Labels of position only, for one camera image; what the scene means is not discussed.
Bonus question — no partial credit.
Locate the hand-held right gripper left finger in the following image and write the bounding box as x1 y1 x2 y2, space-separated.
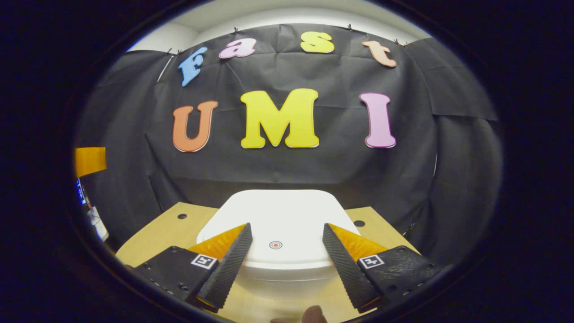
132 223 253 314

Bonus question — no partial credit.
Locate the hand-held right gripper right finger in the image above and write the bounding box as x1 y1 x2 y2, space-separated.
322 223 442 314

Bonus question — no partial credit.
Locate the white desktop garbage bin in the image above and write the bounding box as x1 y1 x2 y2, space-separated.
196 189 361 299

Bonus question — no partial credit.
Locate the white cluttered workbench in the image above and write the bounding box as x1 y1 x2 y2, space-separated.
75 177 109 243

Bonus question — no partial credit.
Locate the wooden desktop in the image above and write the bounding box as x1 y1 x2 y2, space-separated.
115 202 420 323

